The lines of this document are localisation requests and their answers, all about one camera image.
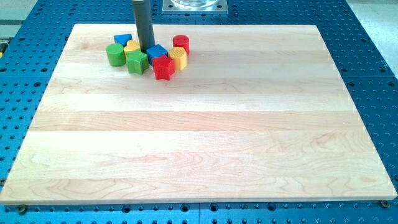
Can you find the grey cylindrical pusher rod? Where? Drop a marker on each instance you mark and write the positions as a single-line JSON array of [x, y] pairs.
[[143, 20]]

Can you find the yellow heart block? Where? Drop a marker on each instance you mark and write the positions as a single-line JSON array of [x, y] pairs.
[[131, 46]]

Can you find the blue triangle block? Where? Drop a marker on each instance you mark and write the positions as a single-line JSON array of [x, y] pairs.
[[122, 39]]

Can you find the blue cube block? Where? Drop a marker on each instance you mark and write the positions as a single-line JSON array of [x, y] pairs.
[[156, 51]]

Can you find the red cylinder block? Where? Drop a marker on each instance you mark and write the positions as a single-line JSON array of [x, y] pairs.
[[182, 41]]

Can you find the green cylinder block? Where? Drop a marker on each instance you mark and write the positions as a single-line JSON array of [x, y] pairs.
[[115, 55]]

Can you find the green star block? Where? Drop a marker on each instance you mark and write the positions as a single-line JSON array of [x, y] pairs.
[[137, 62]]

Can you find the yellow hexagon block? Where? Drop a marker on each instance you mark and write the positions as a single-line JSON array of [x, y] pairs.
[[179, 55]]

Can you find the red star block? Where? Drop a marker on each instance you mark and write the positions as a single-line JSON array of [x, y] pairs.
[[164, 67]]

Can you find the light wooden board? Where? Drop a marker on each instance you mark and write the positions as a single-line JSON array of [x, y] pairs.
[[259, 114]]

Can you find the left board stop screw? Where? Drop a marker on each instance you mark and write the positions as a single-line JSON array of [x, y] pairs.
[[21, 209]]

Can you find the board stop screw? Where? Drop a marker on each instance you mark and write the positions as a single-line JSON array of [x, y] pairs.
[[21, 209], [384, 204]]

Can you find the right board stop screw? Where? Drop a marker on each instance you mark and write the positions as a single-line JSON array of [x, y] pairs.
[[384, 204]]

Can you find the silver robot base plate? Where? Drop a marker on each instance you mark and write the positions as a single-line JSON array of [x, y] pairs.
[[195, 7]]

